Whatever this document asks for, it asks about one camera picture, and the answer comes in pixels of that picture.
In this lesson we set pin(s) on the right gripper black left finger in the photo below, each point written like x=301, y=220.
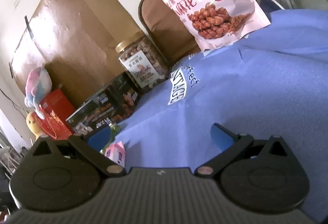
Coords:
x=89, y=147

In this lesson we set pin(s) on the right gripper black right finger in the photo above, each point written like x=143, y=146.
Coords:
x=231, y=146

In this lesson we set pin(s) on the pink strawberry milk carton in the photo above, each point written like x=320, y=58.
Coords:
x=116, y=153

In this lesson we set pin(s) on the green snack bag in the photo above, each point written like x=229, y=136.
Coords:
x=115, y=130

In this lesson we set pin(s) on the red gift box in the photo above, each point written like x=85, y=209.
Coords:
x=56, y=109

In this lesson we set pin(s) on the black storage box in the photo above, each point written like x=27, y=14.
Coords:
x=112, y=104

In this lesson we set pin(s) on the yellow plush toy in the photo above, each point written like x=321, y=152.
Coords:
x=33, y=125

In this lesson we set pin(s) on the blue printed cloth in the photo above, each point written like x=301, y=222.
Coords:
x=272, y=83

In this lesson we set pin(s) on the pink blue plush toy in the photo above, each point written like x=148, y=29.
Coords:
x=38, y=86

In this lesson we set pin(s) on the nut jar with gold lid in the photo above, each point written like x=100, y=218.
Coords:
x=141, y=59

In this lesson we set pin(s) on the large brown cardboard panel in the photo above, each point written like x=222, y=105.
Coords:
x=75, y=41

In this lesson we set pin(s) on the brown wooden chair back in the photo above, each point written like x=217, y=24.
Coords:
x=171, y=37

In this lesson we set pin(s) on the pink fried-dough snack bag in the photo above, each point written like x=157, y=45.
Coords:
x=218, y=23

